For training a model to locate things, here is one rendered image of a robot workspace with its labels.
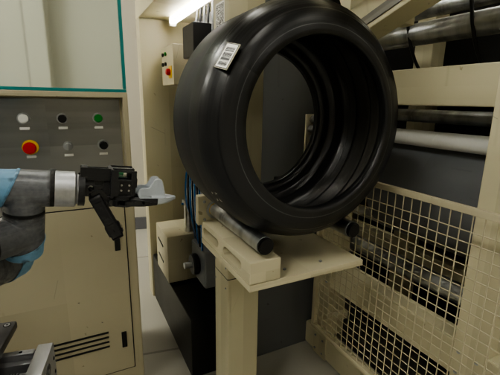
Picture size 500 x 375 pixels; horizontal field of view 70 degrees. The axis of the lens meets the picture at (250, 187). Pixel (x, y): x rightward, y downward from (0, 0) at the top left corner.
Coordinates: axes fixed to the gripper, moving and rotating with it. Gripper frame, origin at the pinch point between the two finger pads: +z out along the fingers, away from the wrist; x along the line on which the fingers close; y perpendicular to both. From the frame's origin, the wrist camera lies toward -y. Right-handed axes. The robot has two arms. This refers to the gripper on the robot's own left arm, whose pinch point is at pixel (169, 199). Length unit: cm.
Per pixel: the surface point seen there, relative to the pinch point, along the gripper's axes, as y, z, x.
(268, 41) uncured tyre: 37.9, 14.7, -12.4
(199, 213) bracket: -10.2, 16.6, 22.9
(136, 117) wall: 11, 36, 266
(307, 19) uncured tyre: 44, 24, -12
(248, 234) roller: -7.6, 19.7, -5.2
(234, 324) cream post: -54, 35, 25
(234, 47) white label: 35.3, 7.5, -11.5
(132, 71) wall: 52, 29, 266
